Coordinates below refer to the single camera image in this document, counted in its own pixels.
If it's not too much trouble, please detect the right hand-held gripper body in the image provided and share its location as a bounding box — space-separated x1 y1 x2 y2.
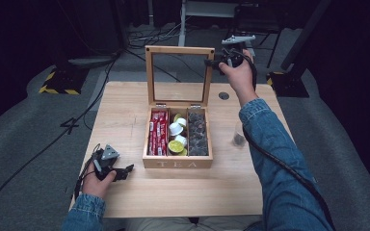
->
219 34 257 68

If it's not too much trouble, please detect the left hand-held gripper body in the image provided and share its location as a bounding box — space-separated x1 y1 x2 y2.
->
91 143 120 181

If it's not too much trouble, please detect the wooden tea box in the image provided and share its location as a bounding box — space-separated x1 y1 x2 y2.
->
142 44 217 170

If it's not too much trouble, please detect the clear glass cup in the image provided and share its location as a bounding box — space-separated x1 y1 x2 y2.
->
230 119 249 149

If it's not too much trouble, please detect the pile of dark tea bags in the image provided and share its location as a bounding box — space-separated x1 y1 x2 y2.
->
187 111 210 157

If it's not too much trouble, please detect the person's left hand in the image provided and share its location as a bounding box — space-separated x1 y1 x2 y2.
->
81 162 118 200

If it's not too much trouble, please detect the person's right hand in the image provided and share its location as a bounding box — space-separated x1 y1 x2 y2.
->
218 49 260 109

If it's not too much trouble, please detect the black metal chair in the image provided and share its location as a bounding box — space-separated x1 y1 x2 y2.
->
224 2 284 69

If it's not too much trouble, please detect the white desk top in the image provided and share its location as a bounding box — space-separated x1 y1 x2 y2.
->
182 0 260 19

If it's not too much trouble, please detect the row of red stick packets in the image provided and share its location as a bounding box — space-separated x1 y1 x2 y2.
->
147 110 170 157

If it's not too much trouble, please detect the black yellow-striped stand base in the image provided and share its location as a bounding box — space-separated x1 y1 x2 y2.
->
38 65 90 96
266 70 310 98

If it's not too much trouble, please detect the person's left leg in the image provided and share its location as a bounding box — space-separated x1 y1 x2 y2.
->
124 217 192 231

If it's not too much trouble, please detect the person's leg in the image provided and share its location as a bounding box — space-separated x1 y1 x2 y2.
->
124 217 192 231
198 215 265 231

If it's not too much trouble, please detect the pile of white green-lidded capsules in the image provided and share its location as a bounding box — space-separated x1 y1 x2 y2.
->
168 113 189 157

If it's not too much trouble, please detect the black slanted stand pole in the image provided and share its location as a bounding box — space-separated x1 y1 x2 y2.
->
280 0 332 72

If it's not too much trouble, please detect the person's right leg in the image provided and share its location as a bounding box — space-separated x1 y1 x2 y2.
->
198 215 265 231

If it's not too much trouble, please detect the left hand-held gripper cable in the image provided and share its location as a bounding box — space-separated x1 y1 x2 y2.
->
72 142 101 200

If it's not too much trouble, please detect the hand-held gripper cable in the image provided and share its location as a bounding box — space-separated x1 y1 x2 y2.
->
72 142 101 200
235 47 337 231

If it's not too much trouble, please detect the thin black floor cable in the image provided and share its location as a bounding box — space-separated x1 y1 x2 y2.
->
123 47 206 84

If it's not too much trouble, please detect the long black floor cable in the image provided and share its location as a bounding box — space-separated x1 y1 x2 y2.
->
0 54 120 223

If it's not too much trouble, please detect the bundle of floor cables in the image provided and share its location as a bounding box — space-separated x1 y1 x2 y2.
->
127 15 192 50

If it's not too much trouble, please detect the right hand-held gripper cable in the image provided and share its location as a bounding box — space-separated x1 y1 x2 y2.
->
235 47 337 231

